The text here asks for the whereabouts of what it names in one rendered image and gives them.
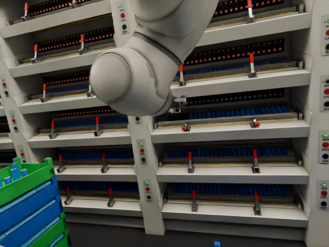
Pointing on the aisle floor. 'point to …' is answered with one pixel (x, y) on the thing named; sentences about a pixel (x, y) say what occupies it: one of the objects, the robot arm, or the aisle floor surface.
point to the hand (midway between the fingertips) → (173, 107)
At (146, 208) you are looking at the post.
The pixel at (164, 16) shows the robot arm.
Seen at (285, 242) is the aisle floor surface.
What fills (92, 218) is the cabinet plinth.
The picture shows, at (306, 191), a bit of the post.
